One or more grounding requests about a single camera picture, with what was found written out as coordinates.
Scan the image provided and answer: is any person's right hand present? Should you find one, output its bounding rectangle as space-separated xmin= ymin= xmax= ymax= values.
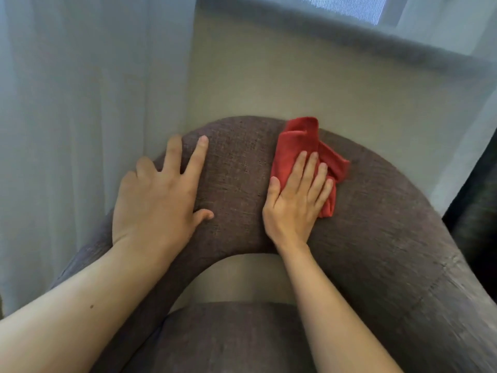
xmin=262 ymin=150 xmax=335 ymax=254

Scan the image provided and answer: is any person's left hand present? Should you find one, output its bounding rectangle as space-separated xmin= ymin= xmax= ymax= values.
xmin=112 ymin=135 xmax=215 ymax=257

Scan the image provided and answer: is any red cleaning cloth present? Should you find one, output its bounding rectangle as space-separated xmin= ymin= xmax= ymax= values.
xmin=270 ymin=117 xmax=351 ymax=219

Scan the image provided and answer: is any person's left forearm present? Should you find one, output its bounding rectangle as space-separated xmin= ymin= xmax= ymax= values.
xmin=0 ymin=238 xmax=195 ymax=373

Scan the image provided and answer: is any person's right forearm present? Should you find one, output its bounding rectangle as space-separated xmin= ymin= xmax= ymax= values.
xmin=275 ymin=236 xmax=404 ymax=373

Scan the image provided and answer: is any grey-brown fabric armchair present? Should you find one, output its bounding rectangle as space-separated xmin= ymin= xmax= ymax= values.
xmin=50 ymin=116 xmax=497 ymax=373

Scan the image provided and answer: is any sheer white curtain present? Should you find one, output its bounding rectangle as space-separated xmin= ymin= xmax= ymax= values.
xmin=0 ymin=0 xmax=200 ymax=320

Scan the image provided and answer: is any grey-brown seat cushion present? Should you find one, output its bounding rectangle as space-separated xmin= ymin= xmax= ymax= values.
xmin=151 ymin=301 xmax=308 ymax=373

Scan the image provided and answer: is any window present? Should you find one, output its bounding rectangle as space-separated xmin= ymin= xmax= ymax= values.
xmin=298 ymin=0 xmax=401 ymax=26

